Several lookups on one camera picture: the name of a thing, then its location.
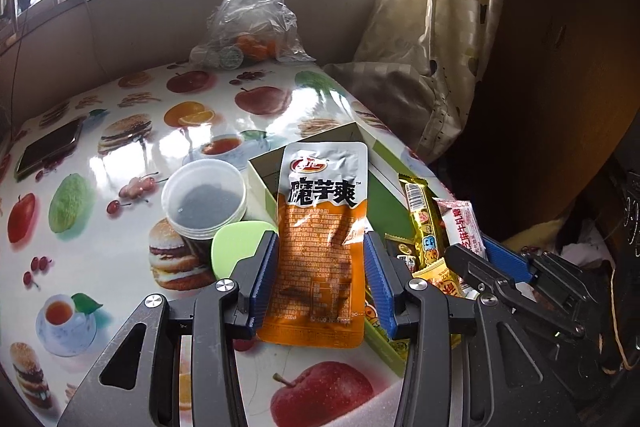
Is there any clear jar with white lid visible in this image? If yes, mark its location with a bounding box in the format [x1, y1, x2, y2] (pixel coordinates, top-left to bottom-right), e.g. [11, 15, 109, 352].
[161, 158, 247, 253]

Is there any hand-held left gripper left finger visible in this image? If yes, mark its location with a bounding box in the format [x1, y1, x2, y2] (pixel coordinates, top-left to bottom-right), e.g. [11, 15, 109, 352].
[57, 231, 280, 427]

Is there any long gold snack bar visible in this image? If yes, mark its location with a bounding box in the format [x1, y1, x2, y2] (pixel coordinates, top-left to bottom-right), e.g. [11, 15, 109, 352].
[398, 174, 451, 273]

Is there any black smartphone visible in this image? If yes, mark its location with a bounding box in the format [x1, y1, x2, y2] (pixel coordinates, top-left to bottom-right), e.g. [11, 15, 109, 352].
[14, 116, 87, 178]

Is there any green jar with green lid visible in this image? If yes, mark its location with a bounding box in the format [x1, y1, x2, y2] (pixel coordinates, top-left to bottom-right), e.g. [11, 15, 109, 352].
[211, 220, 273, 280]

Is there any yellow cord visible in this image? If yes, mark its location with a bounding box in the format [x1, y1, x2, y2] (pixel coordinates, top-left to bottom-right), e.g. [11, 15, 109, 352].
[607, 257, 636, 375]

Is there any small gold snack packet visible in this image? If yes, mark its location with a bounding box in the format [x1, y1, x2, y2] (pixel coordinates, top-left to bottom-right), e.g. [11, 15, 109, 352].
[412, 257, 466, 303]

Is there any clear plastic bag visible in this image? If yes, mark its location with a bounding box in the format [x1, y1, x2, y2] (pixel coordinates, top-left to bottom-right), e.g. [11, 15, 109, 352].
[189, 0, 317, 70]

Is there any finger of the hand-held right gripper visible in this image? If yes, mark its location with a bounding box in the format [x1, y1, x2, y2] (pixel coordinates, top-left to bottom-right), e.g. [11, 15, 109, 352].
[444, 244, 551, 323]
[482, 238, 531, 280]

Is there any brown wooden cabinet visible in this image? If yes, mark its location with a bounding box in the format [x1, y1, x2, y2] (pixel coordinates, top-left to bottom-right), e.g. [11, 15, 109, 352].
[440, 0, 640, 248]

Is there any green cardboard box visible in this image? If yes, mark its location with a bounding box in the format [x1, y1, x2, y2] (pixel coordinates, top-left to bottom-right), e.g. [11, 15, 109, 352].
[247, 122, 466, 365]

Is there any red and white nougat packet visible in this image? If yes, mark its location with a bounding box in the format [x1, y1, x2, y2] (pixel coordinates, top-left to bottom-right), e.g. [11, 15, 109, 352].
[434, 198, 488, 260]

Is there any pile of small snack packets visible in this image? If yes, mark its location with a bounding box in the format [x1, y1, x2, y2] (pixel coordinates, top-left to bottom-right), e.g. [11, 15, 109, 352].
[367, 232, 463, 353]

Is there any orange and white snack pouch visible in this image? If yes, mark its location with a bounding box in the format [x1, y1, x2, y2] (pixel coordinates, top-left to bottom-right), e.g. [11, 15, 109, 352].
[257, 141, 369, 348]

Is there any white crumpled paper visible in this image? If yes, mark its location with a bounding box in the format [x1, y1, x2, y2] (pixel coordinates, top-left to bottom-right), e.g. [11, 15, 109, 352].
[560, 227, 613, 270]

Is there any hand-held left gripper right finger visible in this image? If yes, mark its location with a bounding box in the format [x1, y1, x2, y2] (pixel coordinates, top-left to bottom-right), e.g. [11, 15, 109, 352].
[363, 232, 583, 427]

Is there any cream patterned curtain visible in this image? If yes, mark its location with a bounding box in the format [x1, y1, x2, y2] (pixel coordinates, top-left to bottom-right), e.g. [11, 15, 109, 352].
[322, 0, 506, 162]

